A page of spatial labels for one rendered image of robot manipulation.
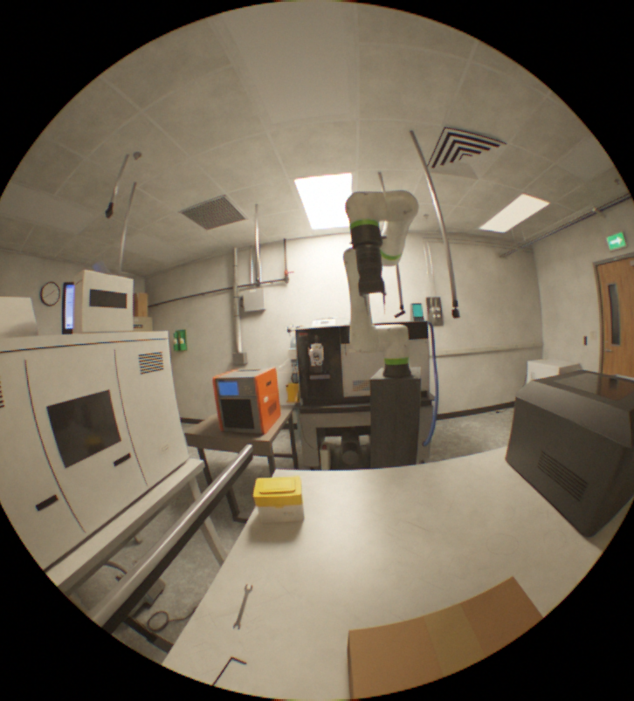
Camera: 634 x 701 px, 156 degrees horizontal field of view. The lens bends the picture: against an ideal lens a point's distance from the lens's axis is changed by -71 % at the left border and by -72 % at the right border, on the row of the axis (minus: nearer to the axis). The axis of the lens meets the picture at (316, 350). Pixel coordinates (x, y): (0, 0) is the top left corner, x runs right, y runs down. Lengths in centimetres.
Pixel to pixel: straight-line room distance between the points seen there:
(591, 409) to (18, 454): 127
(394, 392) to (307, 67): 177
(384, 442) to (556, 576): 97
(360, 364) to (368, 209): 153
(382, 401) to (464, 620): 98
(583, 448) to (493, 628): 46
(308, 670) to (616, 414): 72
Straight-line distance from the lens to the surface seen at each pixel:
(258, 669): 50
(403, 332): 112
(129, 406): 82
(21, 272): 389
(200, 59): 156
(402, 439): 119
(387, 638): 33
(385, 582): 54
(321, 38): 149
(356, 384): 206
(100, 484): 79
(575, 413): 70
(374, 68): 161
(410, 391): 110
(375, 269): 67
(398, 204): 74
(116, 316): 80
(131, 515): 84
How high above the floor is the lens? 138
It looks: 4 degrees down
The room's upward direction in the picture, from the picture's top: 4 degrees counter-clockwise
